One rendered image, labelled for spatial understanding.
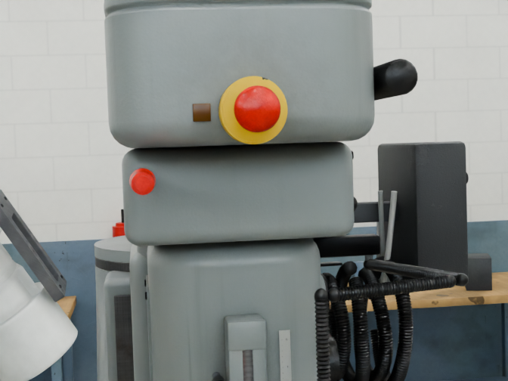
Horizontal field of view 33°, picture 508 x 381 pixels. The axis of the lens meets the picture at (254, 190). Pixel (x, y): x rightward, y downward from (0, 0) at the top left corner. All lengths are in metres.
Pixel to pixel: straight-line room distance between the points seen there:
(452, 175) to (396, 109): 4.17
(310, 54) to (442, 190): 0.53
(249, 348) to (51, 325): 0.30
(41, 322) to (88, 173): 4.57
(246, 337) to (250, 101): 0.27
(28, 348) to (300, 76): 0.34
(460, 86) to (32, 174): 2.68
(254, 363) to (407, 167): 0.49
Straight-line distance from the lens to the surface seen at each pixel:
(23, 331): 0.63
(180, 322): 0.93
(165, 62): 0.78
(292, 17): 0.79
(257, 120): 0.73
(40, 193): 5.23
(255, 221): 0.88
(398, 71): 0.84
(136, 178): 0.73
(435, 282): 0.91
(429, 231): 1.27
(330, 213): 0.89
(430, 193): 1.26
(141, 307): 1.11
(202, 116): 0.77
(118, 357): 1.40
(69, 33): 5.25
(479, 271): 4.94
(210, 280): 0.91
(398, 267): 1.00
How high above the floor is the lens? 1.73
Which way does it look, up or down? 3 degrees down
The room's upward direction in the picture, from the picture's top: 2 degrees counter-clockwise
